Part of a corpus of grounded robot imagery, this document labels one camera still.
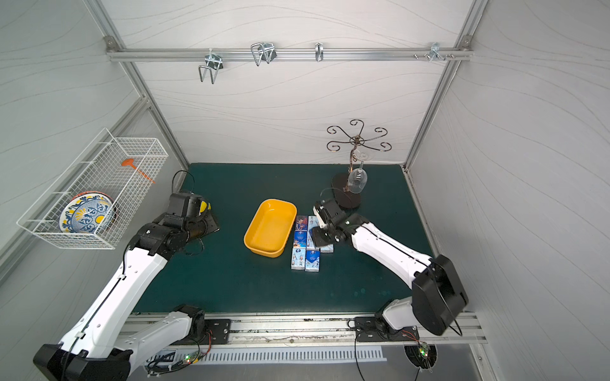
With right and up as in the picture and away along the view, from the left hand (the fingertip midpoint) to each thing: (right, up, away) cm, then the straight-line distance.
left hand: (214, 220), depth 75 cm
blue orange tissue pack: (+27, -10, +18) cm, 34 cm away
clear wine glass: (+49, +13, +11) cm, 52 cm away
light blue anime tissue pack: (+27, -16, +11) cm, 33 cm away
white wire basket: (-33, +16, -4) cm, 37 cm away
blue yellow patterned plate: (-28, +4, -13) cm, 31 cm away
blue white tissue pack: (+32, -17, +11) cm, 38 cm away
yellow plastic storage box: (+14, -6, +22) cm, 26 cm away
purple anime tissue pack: (+27, -5, +23) cm, 36 cm away
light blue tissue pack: (+32, -4, +23) cm, 40 cm away
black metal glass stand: (+45, +9, +35) cm, 58 cm away
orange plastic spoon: (-30, +19, +3) cm, 36 cm away
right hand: (+34, -7, +9) cm, 36 cm away
